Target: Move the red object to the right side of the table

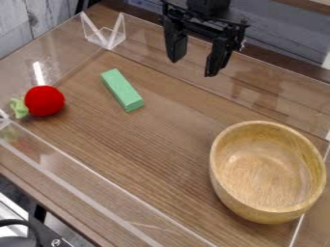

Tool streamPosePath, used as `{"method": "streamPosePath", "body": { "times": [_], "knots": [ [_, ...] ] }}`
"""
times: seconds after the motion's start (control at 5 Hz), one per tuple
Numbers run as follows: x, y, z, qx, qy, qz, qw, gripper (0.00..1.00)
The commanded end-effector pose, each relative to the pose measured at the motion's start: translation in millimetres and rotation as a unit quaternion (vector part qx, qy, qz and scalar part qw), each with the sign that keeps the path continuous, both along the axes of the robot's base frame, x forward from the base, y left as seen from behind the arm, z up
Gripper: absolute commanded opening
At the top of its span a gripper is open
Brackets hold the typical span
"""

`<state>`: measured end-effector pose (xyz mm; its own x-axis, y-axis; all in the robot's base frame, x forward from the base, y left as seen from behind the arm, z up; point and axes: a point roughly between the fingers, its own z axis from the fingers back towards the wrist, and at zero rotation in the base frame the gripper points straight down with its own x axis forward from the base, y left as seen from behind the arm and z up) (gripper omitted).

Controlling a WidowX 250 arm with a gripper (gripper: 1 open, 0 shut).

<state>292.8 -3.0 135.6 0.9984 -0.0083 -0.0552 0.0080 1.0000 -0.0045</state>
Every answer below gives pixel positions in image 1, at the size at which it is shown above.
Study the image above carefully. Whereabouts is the green foam block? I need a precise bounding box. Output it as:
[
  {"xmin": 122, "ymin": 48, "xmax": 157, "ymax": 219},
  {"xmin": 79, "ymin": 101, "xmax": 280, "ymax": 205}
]
[{"xmin": 101, "ymin": 69, "xmax": 145, "ymax": 112}]

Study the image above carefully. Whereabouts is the black table leg bracket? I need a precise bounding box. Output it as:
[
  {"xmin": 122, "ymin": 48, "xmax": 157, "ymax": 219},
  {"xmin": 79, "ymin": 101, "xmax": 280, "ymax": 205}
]
[{"xmin": 28, "ymin": 205, "xmax": 74, "ymax": 247}]

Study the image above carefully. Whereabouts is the clear acrylic tray wall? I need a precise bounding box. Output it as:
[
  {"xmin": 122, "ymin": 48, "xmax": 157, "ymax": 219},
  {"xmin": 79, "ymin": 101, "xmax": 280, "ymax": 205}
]
[{"xmin": 0, "ymin": 110, "xmax": 217, "ymax": 247}]

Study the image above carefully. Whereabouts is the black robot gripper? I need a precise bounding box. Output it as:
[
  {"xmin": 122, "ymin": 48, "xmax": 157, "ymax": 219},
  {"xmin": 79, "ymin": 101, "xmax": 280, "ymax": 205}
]
[{"xmin": 162, "ymin": 0, "xmax": 249, "ymax": 77}]

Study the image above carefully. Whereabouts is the wooden bowl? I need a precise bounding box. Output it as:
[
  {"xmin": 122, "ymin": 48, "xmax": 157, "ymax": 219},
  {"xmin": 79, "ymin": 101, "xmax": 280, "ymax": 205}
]
[{"xmin": 209, "ymin": 121, "xmax": 328, "ymax": 225}]

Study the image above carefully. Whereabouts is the red plush tomato green leaf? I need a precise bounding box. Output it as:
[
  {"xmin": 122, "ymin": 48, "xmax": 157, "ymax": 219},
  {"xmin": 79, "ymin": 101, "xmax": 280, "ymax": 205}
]
[{"xmin": 11, "ymin": 85, "xmax": 66, "ymax": 119}]

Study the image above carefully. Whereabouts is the clear acrylic corner bracket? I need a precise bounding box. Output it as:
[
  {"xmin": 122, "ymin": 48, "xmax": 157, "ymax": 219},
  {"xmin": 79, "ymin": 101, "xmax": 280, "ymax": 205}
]
[{"xmin": 81, "ymin": 13, "xmax": 127, "ymax": 50}]

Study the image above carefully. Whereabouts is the black cable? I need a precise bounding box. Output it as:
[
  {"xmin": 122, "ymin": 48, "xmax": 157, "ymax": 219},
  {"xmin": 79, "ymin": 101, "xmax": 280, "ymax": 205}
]
[{"xmin": 0, "ymin": 219, "xmax": 41, "ymax": 247}]

